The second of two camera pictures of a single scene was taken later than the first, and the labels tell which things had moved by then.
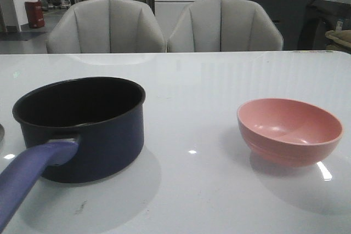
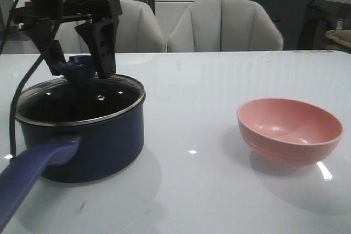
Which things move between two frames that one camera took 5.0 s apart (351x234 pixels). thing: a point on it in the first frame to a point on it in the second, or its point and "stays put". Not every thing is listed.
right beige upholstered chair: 224,24 stays put
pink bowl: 285,132 stays put
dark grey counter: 287,3 stays put
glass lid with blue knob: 2,132 to 78,93
